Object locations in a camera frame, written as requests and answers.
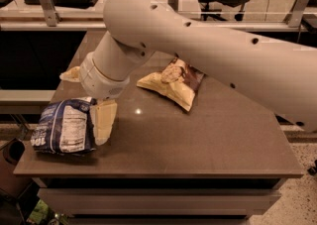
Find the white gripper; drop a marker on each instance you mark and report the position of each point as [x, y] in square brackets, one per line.
[97, 79]

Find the blue chip bag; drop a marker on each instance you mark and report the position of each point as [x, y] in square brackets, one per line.
[65, 127]

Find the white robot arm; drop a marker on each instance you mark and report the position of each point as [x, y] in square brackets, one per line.
[279, 75]

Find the yellow brown chip bag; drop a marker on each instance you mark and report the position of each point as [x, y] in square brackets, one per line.
[179, 81]

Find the dark bin with hole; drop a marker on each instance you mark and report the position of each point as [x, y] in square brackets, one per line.
[11, 186]

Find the brown table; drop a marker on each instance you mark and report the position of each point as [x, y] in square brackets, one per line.
[220, 163]

